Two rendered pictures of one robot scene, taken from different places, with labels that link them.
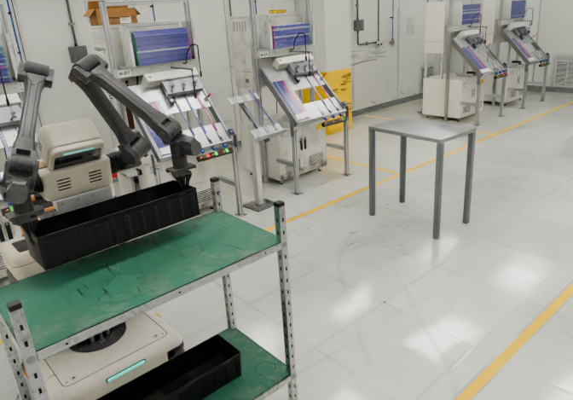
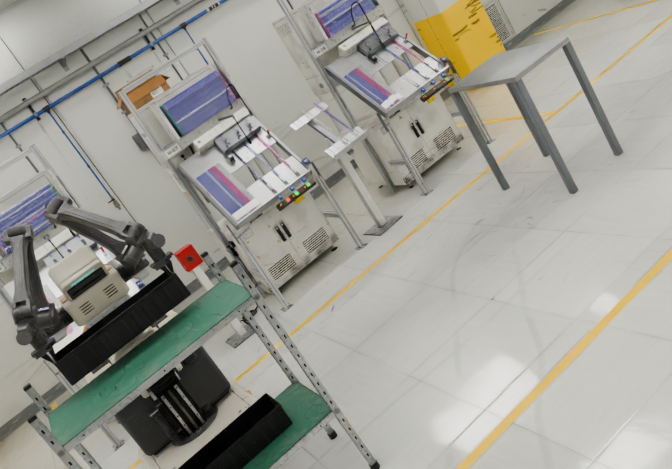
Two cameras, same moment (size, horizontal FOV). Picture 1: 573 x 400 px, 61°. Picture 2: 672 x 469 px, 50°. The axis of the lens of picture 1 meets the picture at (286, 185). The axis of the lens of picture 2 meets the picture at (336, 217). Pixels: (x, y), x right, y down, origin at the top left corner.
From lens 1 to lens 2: 1.46 m
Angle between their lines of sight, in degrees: 19
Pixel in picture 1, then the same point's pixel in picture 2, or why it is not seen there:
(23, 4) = (72, 117)
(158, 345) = not seen: hidden behind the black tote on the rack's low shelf
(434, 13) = not seen: outside the picture
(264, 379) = (309, 422)
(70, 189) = (94, 310)
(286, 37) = (340, 16)
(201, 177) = (303, 222)
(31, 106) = (18, 264)
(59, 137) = (63, 273)
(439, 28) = not seen: outside the picture
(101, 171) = (114, 284)
